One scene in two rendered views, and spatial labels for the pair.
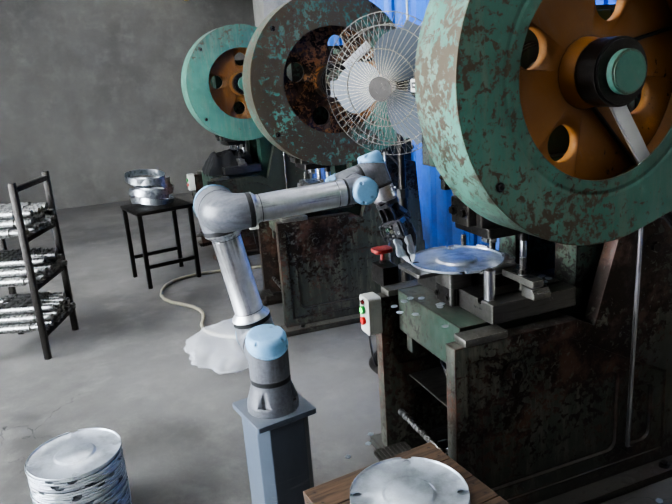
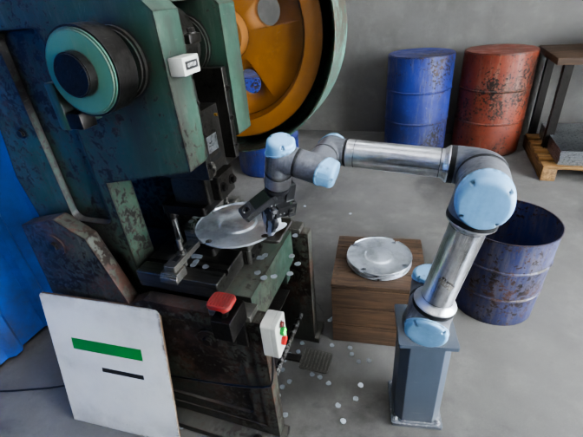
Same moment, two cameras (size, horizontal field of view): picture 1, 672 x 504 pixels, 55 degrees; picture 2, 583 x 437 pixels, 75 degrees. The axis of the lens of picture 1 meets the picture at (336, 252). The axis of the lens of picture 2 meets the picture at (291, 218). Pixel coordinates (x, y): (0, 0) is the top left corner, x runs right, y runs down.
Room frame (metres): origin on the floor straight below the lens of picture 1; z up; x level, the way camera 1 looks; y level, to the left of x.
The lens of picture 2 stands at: (2.61, 0.49, 1.44)
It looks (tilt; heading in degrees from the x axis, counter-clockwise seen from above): 31 degrees down; 222
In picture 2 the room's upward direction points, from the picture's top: 5 degrees counter-clockwise
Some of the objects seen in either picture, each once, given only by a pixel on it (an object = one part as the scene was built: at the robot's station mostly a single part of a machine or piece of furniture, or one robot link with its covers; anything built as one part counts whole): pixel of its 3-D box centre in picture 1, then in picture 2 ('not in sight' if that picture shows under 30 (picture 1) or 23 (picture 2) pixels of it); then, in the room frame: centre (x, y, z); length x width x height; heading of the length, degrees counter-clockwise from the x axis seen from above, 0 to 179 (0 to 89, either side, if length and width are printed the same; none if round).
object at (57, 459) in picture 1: (74, 452); not in sight; (1.83, 0.89, 0.25); 0.29 x 0.29 x 0.01
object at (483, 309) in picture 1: (490, 284); (211, 244); (1.96, -0.49, 0.68); 0.45 x 0.30 x 0.06; 20
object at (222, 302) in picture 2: (382, 257); (223, 309); (2.19, -0.16, 0.72); 0.07 x 0.06 x 0.08; 110
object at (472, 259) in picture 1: (456, 259); (238, 223); (1.91, -0.37, 0.78); 0.29 x 0.29 x 0.01
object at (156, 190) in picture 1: (157, 224); not in sight; (4.53, 1.27, 0.40); 0.45 x 0.40 x 0.79; 32
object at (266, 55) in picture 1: (369, 159); not in sight; (3.71, -0.23, 0.87); 1.53 x 0.99 x 1.74; 108
